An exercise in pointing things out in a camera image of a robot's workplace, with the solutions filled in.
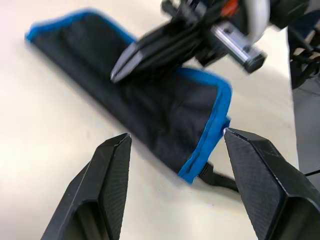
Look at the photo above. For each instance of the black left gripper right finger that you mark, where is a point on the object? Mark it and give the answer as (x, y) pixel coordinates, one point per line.
(265, 190)

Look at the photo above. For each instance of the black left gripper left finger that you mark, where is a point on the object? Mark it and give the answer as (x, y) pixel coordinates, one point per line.
(100, 190)

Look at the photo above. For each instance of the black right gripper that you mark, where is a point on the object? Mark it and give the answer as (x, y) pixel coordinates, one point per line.
(200, 15)

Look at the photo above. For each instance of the black tool roll blue trim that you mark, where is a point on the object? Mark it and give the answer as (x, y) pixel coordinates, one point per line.
(162, 112)

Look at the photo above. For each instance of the black framed equipment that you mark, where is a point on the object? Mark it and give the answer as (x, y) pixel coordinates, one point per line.
(303, 55)

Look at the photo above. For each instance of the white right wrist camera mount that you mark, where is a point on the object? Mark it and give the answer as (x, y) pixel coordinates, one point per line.
(258, 17)

